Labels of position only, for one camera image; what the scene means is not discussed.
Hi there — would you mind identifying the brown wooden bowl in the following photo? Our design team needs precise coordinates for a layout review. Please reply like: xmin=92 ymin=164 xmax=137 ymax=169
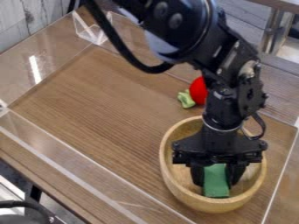
xmin=158 ymin=115 xmax=266 ymax=214

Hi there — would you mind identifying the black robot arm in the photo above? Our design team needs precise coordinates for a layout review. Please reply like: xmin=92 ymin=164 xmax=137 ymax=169
xmin=85 ymin=0 xmax=266 ymax=186

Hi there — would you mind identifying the green rectangular stick block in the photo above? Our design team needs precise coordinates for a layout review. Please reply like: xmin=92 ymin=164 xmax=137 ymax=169
xmin=202 ymin=164 xmax=229 ymax=199

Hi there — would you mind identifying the red plush strawberry toy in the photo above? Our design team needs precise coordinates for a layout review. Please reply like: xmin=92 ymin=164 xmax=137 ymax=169
xmin=177 ymin=77 xmax=208 ymax=109

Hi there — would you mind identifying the metal table leg frame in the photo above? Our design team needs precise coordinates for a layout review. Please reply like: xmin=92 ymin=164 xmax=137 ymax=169
xmin=258 ymin=9 xmax=296 ymax=55

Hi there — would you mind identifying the black cable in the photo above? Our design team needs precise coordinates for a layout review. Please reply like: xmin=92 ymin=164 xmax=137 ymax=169
xmin=82 ymin=0 xmax=174 ymax=74

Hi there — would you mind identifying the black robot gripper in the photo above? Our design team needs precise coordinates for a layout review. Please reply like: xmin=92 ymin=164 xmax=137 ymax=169
xmin=172 ymin=115 xmax=266 ymax=187

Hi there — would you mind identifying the black table clamp mount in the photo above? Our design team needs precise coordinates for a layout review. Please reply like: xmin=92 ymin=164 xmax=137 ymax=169
xmin=0 ymin=183 xmax=68 ymax=224

